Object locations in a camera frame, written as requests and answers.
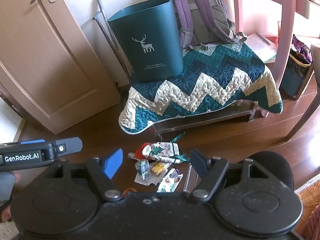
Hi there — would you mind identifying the clear plastic strip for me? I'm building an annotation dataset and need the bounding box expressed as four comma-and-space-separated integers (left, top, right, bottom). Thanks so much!
183, 164, 199, 193

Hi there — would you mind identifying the clear plastic wrapper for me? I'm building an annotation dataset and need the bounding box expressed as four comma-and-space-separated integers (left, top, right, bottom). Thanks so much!
134, 159, 157, 186

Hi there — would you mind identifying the orange packet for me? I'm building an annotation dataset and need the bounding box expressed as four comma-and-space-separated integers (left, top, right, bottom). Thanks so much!
276, 21, 283, 45

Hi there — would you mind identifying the folded metal pole stand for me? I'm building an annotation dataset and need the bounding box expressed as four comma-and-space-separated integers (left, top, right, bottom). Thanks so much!
92, 0, 132, 86

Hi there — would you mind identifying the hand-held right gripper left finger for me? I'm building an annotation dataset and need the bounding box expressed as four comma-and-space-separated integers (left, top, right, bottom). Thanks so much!
51, 148, 124, 202

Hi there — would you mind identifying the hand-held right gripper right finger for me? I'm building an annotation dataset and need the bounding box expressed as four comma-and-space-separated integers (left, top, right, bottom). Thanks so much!
190, 149, 268, 203

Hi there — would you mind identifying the orange patterned carpet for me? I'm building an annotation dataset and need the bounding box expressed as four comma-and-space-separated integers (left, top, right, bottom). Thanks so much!
295, 180, 320, 240

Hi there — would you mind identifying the purple patterned bag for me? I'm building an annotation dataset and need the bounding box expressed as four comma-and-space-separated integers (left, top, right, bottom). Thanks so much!
290, 34, 313, 65

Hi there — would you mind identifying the purple grey backpack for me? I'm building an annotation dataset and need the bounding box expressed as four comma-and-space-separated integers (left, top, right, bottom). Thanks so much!
154, 0, 247, 50

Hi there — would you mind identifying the beige wooden door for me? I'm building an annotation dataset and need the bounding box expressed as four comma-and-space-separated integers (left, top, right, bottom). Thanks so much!
0, 0, 121, 136

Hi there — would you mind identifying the dark bin with gold rim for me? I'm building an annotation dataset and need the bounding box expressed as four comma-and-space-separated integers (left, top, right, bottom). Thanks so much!
279, 52, 313, 98

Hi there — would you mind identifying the white green cookie packet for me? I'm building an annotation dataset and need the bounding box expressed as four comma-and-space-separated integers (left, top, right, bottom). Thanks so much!
156, 168, 184, 193

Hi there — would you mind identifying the small yellow packet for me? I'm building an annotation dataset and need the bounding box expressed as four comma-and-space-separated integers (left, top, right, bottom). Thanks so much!
151, 162, 171, 176

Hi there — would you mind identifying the white board under desk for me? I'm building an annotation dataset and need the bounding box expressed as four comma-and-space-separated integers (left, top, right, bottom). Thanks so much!
246, 32, 278, 63

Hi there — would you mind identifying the person's left hand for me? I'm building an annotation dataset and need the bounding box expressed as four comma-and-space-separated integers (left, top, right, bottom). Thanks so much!
0, 174, 22, 223

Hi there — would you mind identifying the trash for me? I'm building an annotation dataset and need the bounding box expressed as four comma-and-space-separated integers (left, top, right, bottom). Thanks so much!
129, 132, 190, 165

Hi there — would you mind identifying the low dark wooden bench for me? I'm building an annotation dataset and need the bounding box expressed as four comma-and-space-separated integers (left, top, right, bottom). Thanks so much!
152, 101, 269, 141

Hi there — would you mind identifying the pink desk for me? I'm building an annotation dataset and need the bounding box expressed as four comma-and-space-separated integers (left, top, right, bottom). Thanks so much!
231, 0, 320, 78

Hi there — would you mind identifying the teal white zigzag quilt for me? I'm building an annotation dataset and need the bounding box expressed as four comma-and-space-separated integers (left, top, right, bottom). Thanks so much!
118, 41, 284, 135

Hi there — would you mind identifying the teal bin with deer print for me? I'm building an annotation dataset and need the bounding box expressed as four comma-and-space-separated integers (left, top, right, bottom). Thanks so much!
107, 0, 184, 82

